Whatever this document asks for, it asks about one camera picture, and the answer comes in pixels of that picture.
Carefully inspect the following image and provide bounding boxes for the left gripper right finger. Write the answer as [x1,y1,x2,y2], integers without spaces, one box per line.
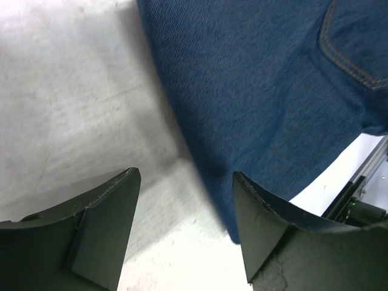
[233,172,387,290]

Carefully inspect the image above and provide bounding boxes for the aluminium frame rail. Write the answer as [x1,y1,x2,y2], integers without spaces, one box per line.
[321,137,387,227]

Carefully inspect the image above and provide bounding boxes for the dark blue denim trousers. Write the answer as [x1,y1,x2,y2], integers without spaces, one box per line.
[138,1,387,243]

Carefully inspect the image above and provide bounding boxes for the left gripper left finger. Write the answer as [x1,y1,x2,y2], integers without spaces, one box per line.
[1,168,141,290]

